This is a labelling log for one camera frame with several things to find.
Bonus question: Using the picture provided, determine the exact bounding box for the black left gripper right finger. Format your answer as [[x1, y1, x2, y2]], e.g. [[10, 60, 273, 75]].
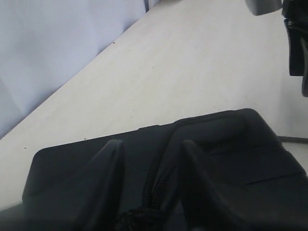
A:
[[181, 140, 308, 231]]

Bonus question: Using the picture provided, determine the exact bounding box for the white backdrop curtain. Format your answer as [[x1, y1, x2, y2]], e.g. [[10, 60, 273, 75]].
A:
[[0, 0, 156, 136]]

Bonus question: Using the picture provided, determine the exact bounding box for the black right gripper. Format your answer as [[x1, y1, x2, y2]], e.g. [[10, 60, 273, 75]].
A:
[[282, 0, 308, 97]]

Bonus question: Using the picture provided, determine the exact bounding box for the black plastic carrying case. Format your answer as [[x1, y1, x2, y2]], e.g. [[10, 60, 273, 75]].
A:
[[36, 109, 308, 231]]

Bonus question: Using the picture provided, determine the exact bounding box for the black cord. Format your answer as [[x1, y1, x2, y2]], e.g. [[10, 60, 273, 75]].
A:
[[115, 116, 193, 231]]

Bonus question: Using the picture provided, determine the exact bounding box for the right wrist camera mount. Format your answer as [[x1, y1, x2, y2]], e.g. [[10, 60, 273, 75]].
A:
[[245, 0, 282, 16]]

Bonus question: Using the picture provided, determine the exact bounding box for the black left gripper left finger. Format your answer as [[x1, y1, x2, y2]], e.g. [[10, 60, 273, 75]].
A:
[[0, 140, 125, 231]]

